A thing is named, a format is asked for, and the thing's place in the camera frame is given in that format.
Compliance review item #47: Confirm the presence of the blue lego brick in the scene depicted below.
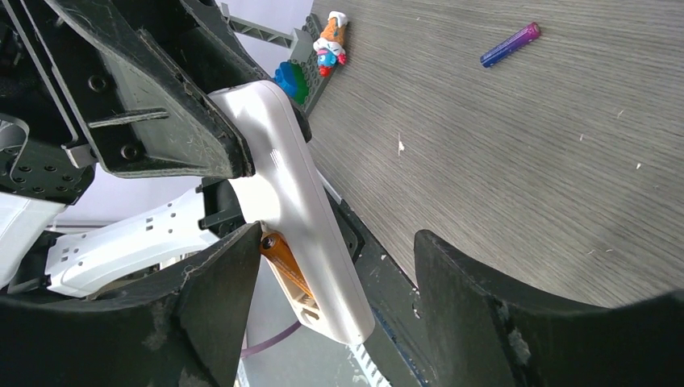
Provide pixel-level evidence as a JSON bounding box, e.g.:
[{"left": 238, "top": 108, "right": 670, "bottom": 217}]
[{"left": 273, "top": 61, "right": 310, "bottom": 105}]

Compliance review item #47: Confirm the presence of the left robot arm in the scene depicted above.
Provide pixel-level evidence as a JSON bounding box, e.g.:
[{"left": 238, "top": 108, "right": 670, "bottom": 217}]
[{"left": 1, "top": 1, "right": 319, "bottom": 298}]

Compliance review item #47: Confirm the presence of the grey lego baseplate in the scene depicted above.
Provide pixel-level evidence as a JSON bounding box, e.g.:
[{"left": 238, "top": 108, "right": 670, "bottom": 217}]
[{"left": 289, "top": 13, "right": 332, "bottom": 115}]

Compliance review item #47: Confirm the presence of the orange battery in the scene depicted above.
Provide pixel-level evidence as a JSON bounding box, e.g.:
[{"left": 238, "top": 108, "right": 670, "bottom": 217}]
[{"left": 260, "top": 233, "right": 313, "bottom": 298}]

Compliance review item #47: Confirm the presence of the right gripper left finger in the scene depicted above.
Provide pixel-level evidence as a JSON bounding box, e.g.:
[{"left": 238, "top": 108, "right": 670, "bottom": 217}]
[{"left": 1, "top": 223, "right": 261, "bottom": 386}]

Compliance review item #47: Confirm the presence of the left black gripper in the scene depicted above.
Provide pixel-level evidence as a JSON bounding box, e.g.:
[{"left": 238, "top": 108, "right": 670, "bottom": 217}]
[{"left": 1, "top": 1, "right": 254, "bottom": 206}]

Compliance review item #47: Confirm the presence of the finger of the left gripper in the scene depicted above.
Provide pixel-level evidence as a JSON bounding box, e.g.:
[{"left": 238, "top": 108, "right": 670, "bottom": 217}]
[{"left": 178, "top": 0, "right": 314, "bottom": 143}]

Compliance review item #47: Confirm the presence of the small toy figure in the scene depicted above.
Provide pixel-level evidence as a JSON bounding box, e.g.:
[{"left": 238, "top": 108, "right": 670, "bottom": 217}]
[{"left": 313, "top": 11, "right": 348, "bottom": 77}]

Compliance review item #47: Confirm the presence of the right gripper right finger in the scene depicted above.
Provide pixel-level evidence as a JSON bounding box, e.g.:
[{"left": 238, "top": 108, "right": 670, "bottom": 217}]
[{"left": 414, "top": 230, "right": 683, "bottom": 386}]

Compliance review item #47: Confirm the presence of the small white remote control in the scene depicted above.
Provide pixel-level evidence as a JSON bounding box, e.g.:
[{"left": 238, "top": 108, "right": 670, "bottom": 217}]
[{"left": 209, "top": 81, "right": 375, "bottom": 345}]

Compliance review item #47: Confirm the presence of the purple blue battery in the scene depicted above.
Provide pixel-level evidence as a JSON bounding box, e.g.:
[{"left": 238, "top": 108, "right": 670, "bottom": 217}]
[{"left": 480, "top": 23, "right": 541, "bottom": 68}]

